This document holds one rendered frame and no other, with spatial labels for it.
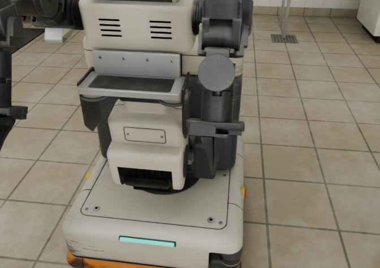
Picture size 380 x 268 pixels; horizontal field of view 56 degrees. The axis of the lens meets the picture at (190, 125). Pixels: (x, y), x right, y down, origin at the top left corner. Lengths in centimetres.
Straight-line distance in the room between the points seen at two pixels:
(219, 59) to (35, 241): 129
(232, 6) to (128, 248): 91
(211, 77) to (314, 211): 128
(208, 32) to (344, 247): 122
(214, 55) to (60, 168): 154
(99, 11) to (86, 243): 78
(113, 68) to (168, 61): 14
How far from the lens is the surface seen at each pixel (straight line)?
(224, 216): 127
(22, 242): 170
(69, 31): 100
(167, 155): 103
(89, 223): 129
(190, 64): 119
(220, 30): 64
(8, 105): 79
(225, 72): 56
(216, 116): 63
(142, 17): 89
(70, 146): 215
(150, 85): 88
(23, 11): 88
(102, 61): 94
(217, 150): 64
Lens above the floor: 120
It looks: 33 degrees down
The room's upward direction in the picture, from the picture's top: straight up
